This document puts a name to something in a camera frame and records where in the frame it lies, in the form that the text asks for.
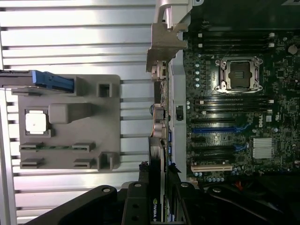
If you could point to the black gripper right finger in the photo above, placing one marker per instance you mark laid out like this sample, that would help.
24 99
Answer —
187 206

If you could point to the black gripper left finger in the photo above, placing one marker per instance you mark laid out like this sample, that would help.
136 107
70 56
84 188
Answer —
136 206

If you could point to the white expansion slot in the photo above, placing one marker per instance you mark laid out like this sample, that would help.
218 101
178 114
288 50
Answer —
211 168

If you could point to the blue expansion slot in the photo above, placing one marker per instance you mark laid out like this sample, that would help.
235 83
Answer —
215 130

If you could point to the grey plastic parts rack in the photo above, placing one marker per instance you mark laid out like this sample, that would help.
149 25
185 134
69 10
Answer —
93 131

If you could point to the silver finned chipset heatsink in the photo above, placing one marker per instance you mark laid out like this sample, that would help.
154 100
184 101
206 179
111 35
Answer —
263 147

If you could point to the green ram stick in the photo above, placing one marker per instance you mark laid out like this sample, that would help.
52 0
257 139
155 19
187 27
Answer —
56 147

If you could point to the dark grey open pc case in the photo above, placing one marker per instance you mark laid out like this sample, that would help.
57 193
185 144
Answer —
178 93

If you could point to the silver cpu chip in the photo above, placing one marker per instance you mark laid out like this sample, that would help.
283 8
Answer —
36 123

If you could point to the green dell motherboard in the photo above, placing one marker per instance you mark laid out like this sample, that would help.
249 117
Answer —
281 105

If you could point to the metal cpu socket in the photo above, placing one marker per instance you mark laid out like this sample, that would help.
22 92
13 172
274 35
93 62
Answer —
239 75

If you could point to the hard disk with blue caddy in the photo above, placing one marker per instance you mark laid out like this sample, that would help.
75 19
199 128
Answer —
54 82

